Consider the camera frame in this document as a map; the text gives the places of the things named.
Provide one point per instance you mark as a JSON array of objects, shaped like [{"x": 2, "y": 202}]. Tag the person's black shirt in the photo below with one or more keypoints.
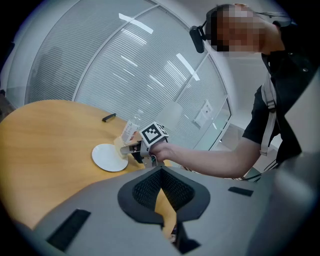
[{"x": 280, "y": 105}]

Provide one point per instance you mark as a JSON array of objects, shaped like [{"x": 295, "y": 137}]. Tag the black head-worn camera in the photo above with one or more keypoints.
[{"x": 198, "y": 37}]

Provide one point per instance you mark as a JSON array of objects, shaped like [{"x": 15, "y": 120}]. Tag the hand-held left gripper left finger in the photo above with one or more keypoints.
[{"x": 100, "y": 207}]

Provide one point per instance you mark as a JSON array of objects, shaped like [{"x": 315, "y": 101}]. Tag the person's head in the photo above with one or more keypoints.
[{"x": 240, "y": 27}]

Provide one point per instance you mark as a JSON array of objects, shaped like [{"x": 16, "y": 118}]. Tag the white round plate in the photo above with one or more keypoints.
[{"x": 109, "y": 158}]

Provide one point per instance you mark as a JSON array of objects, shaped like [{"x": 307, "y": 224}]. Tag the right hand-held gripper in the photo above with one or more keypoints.
[{"x": 151, "y": 140}]

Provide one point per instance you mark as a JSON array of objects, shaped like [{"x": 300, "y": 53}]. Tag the white paper notice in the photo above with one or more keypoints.
[{"x": 203, "y": 113}]

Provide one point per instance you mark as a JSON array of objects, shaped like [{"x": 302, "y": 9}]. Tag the clear plastic water bottle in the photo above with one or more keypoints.
[{"x": 131, "y": 128}]

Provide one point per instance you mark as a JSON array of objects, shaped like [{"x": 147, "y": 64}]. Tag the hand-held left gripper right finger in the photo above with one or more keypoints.
[{"x": 225, "y": 212}]

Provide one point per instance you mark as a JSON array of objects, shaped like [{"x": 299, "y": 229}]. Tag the person's right forearm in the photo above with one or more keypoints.
[{"x": 200, "y": 161}]

